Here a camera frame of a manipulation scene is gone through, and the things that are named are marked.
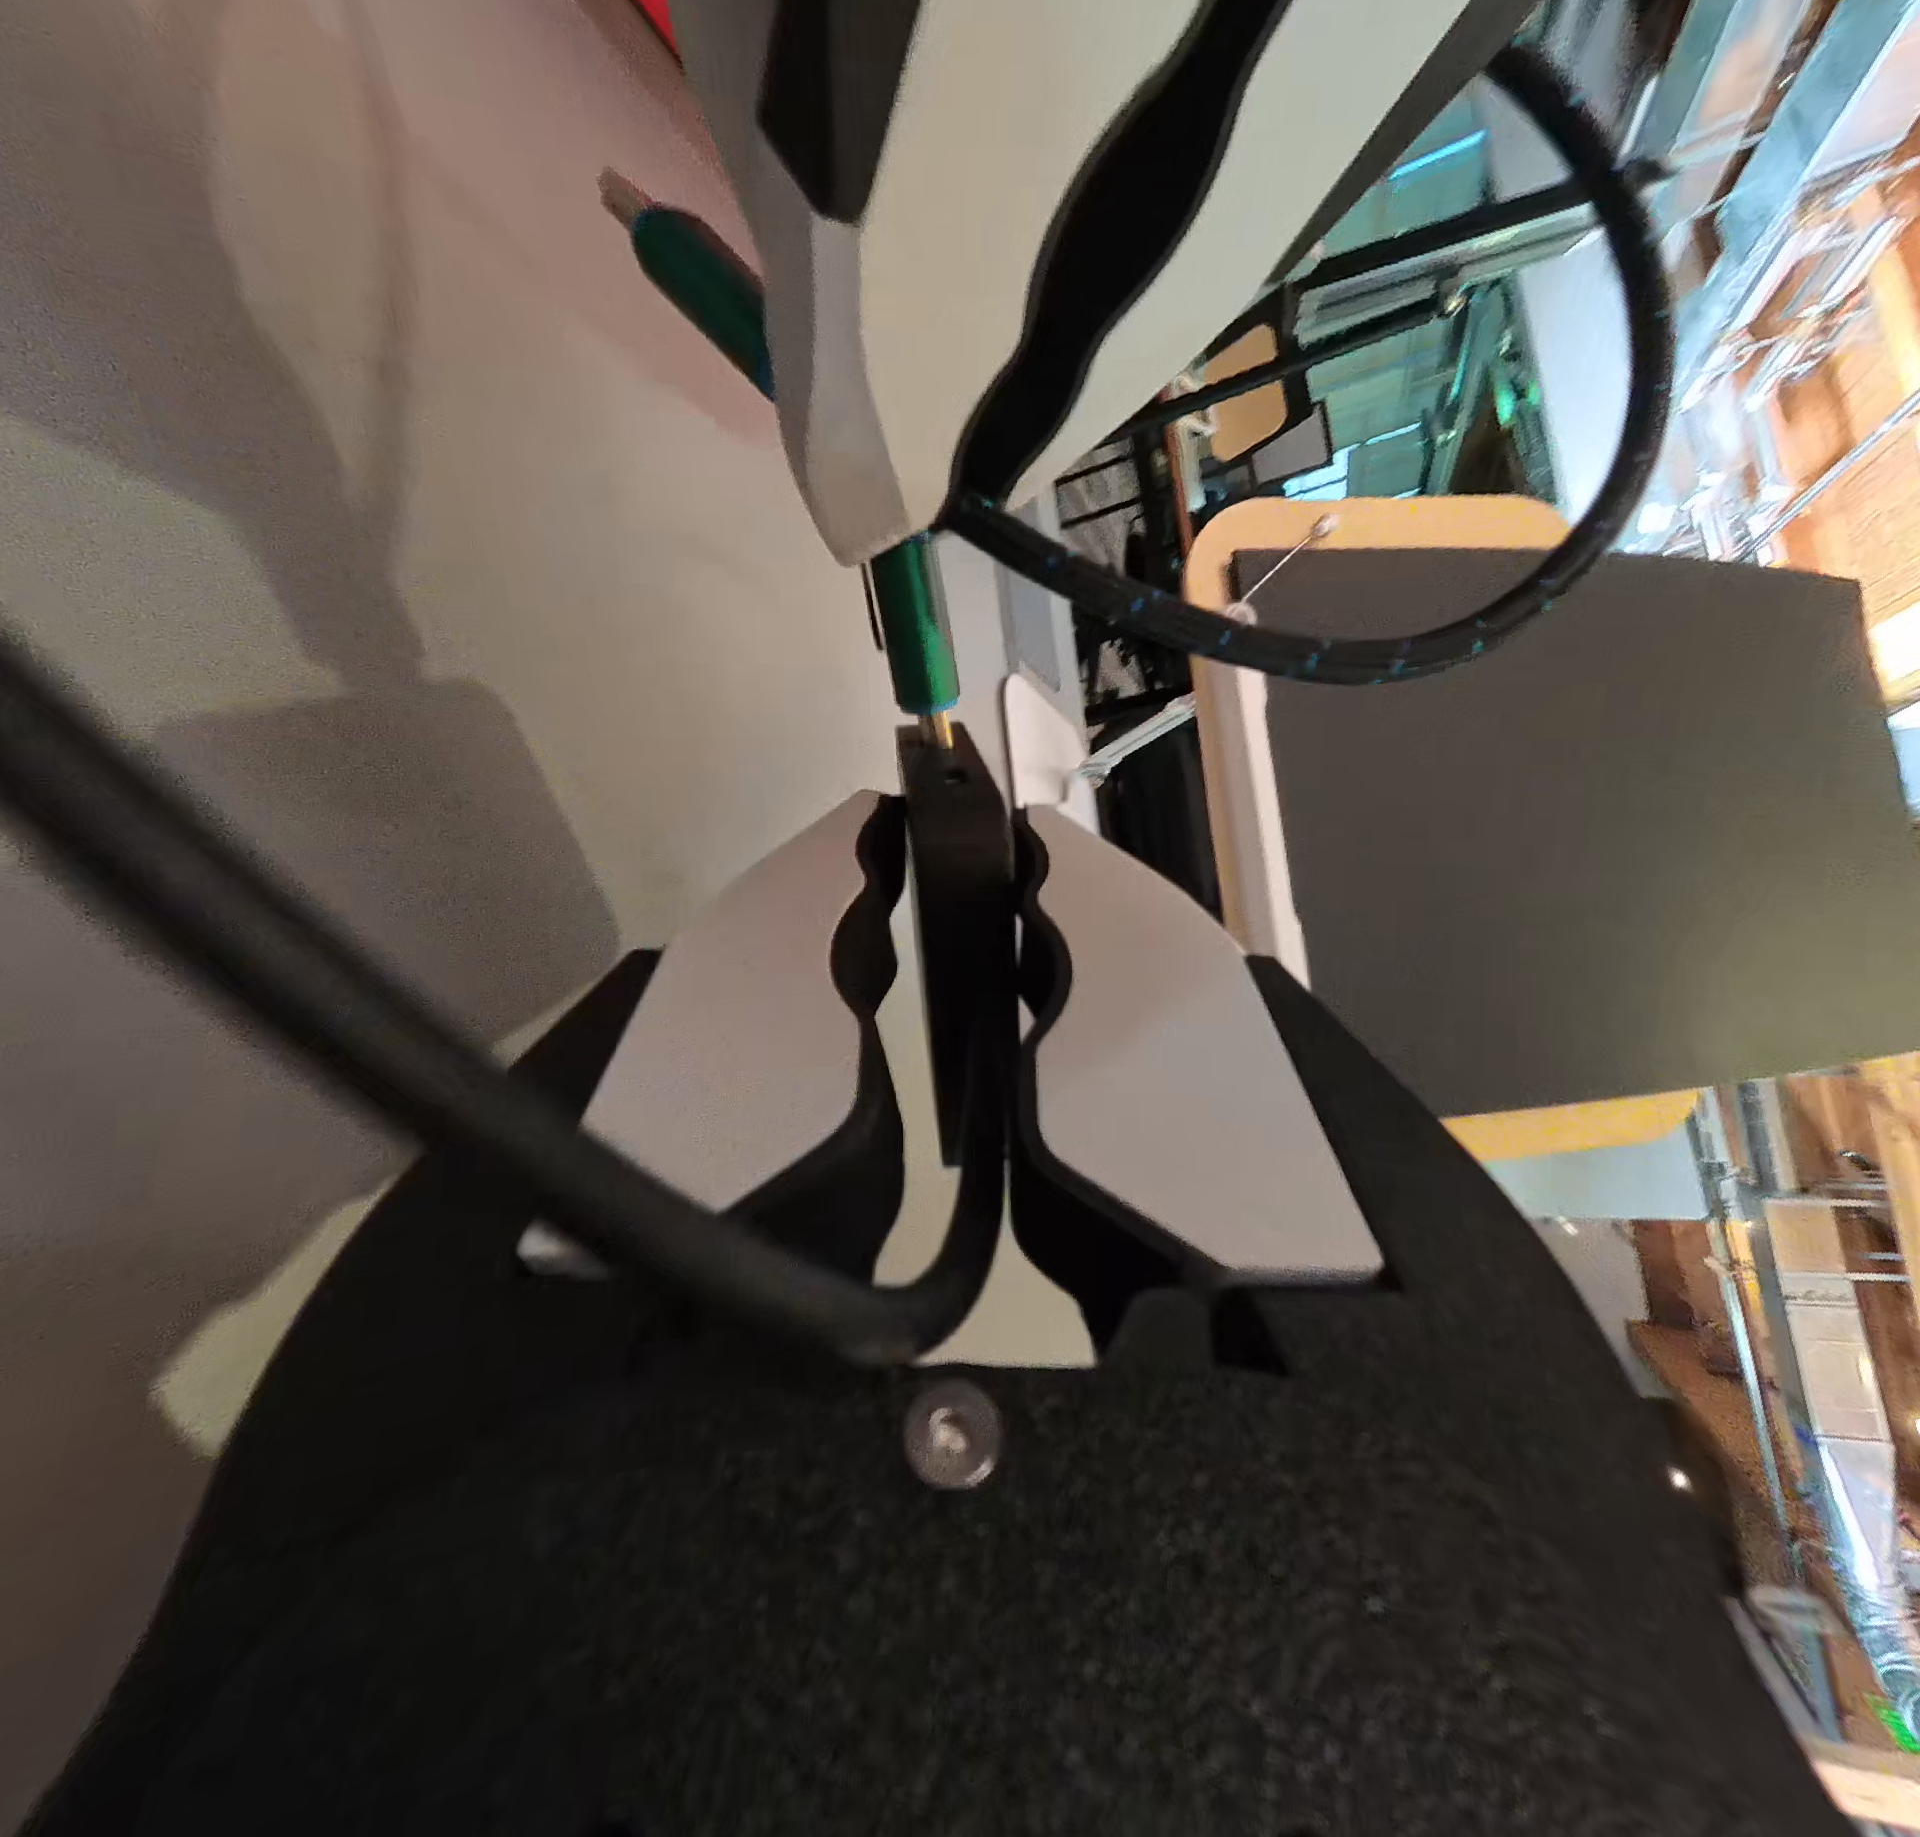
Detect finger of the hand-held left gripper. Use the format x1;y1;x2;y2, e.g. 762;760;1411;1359
961;0;1636;517
667;0;1353;565

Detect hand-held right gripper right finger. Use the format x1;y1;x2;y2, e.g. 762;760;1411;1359
1010;804;1387;1334

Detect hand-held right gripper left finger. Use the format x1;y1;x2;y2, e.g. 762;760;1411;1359
516;790;917;1359

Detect black braided cable green plug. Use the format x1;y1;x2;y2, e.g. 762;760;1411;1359
595;53;1672;731

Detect smooth black hub cable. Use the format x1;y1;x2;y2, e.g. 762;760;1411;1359
0;634;1016;1374

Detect tablet stand with dark board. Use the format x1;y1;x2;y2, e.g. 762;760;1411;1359
1188;493;1920;1163

